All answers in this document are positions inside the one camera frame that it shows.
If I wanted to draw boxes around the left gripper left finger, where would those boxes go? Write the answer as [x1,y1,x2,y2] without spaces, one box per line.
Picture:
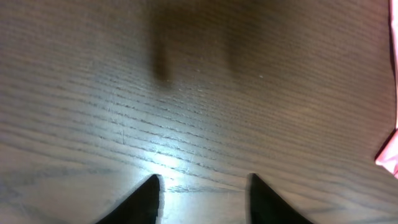
[95,174,160,224]

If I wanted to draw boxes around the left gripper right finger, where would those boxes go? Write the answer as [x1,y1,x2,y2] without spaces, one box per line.
[248,173,313,224]

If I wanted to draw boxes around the pink t-shirt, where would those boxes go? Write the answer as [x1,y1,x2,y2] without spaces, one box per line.
[374,0,397,179]

